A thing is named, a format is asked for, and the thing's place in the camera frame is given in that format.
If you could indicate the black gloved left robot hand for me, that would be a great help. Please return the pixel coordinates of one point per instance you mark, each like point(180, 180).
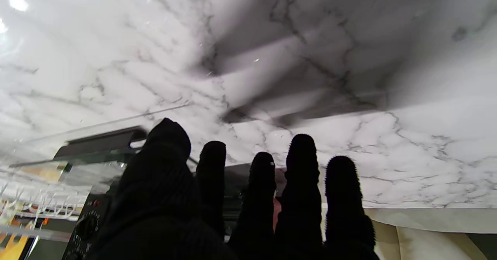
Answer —
point(163, 213)

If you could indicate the black oven knob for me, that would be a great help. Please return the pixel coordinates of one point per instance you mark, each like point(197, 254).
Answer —
point(86, 231)

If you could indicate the beige sofa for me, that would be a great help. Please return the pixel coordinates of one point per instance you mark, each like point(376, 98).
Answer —
point(427, 232)

